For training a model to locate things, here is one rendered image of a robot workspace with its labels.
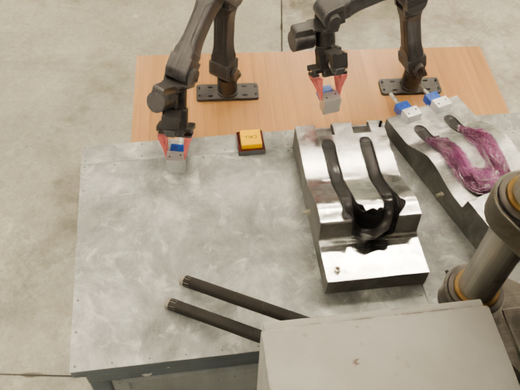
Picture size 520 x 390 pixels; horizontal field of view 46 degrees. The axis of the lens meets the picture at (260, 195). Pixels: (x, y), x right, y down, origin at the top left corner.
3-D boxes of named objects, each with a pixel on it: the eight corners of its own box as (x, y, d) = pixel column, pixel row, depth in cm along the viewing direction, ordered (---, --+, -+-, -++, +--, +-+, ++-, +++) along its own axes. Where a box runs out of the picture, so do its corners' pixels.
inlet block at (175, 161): (173, 138, 186) (172, 126, 181) (190, 139, 186) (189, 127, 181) (166, 172, 178) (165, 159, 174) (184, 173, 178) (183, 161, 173)
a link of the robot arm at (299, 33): (297, 60, 167) (302, 24, 158) (285, 41, 172) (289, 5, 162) (336, 52, 170) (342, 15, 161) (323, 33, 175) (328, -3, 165)
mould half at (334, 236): (292, 146, 185) (295, 114, 174) (376, 140, 188) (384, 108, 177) (324, 294, 155) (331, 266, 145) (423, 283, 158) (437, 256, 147)
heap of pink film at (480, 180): (417, 140, 180) (424, 121, 174) (466, 123, 185) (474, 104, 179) (470, 206, 166) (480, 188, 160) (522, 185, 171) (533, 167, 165)
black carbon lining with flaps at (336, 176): (318, 145, 177) (321, 121, 169) (372, 140, 178) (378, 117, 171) (343, 246, 156) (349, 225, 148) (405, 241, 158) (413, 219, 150)
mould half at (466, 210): (382, 131, 190) (390, 105, 182) (452, 107, 197) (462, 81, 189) (482, 258, 163) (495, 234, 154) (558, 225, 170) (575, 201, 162)
